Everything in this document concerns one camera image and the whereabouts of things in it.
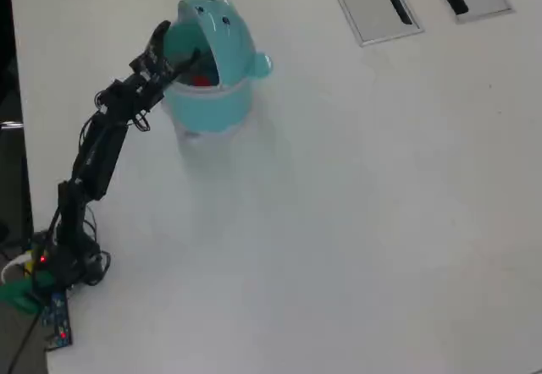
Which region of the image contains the black power cable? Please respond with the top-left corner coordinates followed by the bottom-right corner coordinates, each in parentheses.
top-left (8, 314), bottom-right (43, 374)

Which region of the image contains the green table clamp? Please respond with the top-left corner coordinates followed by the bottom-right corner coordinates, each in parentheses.
top-left (0, 278), bottom-right (55, 316)

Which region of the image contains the blue circuit board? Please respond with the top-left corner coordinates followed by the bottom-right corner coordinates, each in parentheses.
top-left (41, 291), bottom-right (74, 350)

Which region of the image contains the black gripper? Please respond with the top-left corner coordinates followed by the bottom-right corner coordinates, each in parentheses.
top-left (129, 19), bottom-right (202, 96)

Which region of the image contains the thin black wire bundle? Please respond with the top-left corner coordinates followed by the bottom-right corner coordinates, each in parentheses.
top-left (78, 88), bottom-right (152, 138)

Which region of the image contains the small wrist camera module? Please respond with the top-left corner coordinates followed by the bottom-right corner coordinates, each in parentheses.
top-left (129, 52), bottom-right (153, 80)

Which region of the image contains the teal animal shaped bin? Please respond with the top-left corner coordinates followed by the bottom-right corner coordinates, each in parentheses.
top-left (150, 0), bottom-right (274, 138)

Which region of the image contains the white cable loop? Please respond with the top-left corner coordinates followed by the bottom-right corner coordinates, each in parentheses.
top-left (0, 253), bottom-right (35, 285)

